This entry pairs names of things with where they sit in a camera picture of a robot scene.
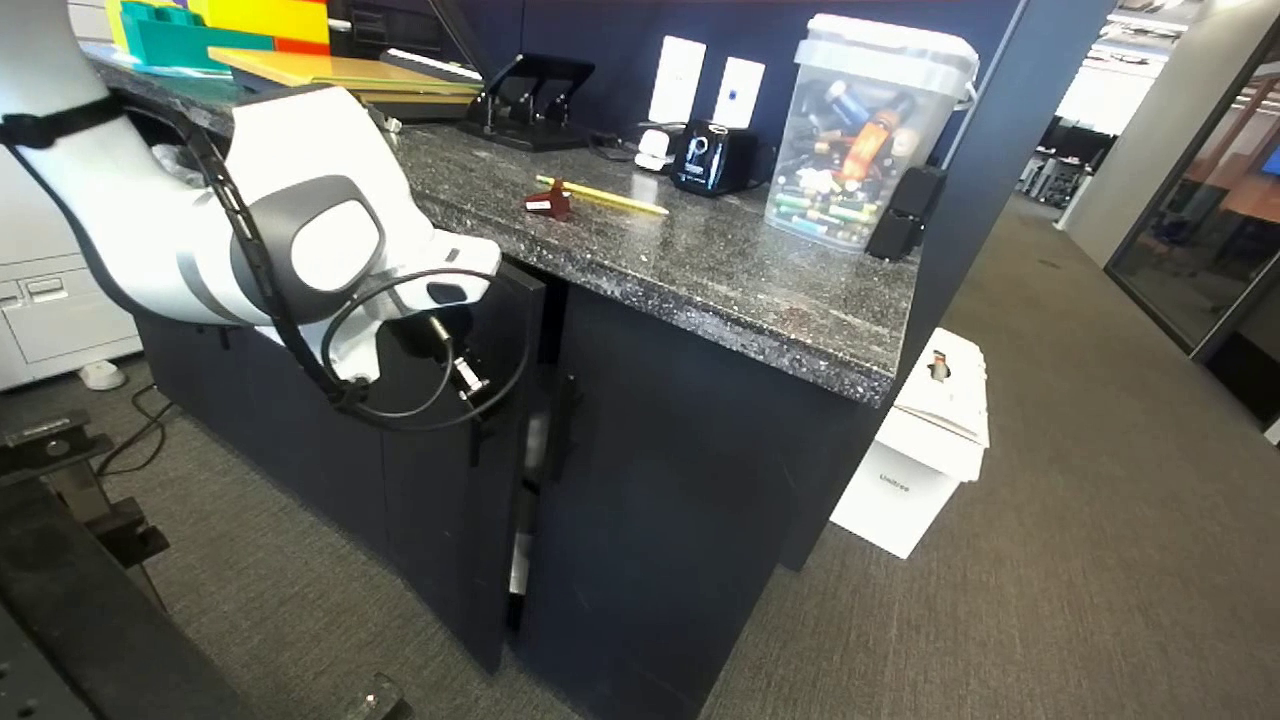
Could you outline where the dark cabinet door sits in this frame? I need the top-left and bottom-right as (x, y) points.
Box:
(517, 287), (867, 720)
(379, 266), (543, 671)

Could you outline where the granite countertop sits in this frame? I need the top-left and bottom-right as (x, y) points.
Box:
(76, 52), (926, 411)

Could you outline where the small red object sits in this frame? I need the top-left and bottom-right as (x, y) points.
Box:
(525, 179), (574, 220)

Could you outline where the clear plastic storage bin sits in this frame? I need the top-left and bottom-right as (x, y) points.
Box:
(763, 12), (981, 249)

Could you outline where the black charging dock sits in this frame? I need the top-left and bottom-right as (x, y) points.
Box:
(674, 125), (728, 197)

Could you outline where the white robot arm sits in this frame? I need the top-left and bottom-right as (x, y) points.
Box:
(0, 0), (499, 393)

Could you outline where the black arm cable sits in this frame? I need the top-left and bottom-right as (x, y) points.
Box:
(125, 97), (535, 434)

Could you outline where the black desk organizer tray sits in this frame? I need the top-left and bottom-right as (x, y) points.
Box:
(461, 52), (594, 151)

